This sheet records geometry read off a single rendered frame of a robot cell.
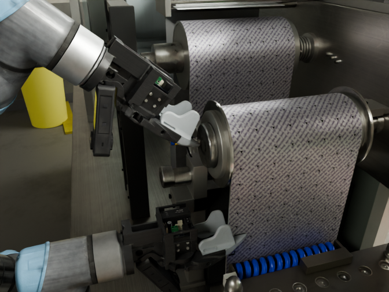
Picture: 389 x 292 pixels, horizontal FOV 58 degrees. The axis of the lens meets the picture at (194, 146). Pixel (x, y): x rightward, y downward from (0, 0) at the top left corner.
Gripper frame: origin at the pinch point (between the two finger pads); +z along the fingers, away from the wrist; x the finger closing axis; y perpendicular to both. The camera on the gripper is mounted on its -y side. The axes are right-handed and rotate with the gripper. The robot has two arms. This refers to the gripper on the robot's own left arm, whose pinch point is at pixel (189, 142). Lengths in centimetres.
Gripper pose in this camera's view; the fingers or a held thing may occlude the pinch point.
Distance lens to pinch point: 60.2
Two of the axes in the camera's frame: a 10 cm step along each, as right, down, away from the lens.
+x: -2.9, -4.5, 8.4
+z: 7.4, 4.6, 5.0
